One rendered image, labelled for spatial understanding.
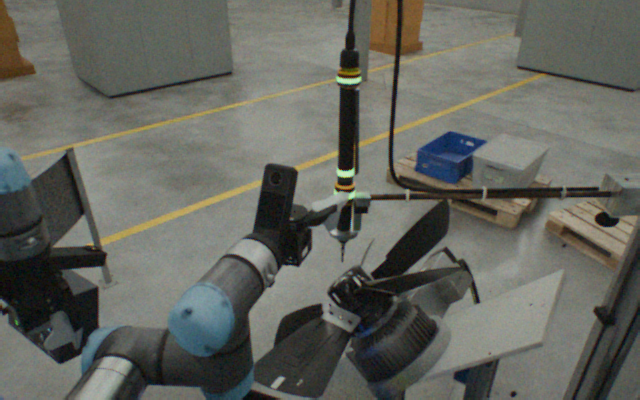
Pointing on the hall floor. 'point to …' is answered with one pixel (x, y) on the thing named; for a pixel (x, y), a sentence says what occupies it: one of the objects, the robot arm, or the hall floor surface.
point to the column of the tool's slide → (609, 339)
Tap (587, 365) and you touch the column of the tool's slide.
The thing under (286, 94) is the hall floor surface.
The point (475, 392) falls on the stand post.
